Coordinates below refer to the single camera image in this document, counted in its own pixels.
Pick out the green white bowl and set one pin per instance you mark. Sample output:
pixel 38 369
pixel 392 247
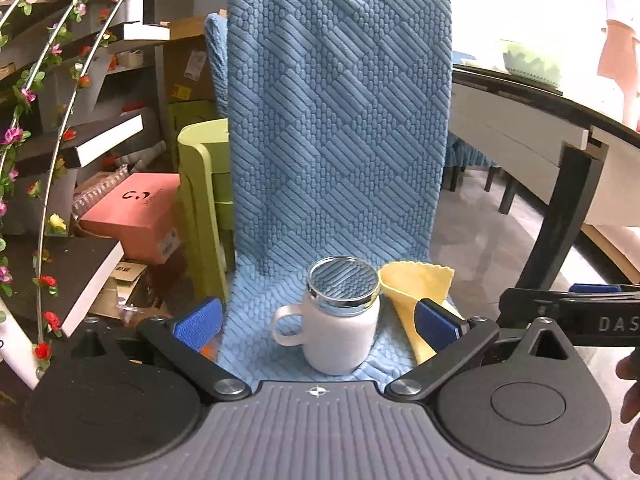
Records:
pixel 525 63

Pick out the pink cardboard box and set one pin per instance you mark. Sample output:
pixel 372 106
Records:
pixel 138 213

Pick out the green plastic stool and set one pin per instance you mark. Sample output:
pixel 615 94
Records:
pixel 207 208

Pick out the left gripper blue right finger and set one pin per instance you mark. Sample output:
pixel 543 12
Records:
pixel 457 342

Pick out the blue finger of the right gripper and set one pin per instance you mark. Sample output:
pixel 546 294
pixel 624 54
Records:
pixel 595 289

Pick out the brown cardboard boxes pile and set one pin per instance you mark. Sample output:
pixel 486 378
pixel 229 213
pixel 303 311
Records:
pixel 128 294

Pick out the blue textured covered chair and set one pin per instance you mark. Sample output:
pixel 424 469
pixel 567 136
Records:
pixel 338 121

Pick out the white mug with chrome rim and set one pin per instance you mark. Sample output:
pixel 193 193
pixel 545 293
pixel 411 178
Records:
pixel 336 319

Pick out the yellow cleaning cloth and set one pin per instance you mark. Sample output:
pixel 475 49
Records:
pixel 404 283

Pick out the white dining table black legs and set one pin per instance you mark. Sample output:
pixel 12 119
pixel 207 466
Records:
pixel 582 164

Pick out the staircase with flower garland railing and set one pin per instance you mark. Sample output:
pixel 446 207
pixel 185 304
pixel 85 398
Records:
pixel 76 84

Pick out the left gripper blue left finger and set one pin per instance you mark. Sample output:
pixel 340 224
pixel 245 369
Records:
pixel 180 340

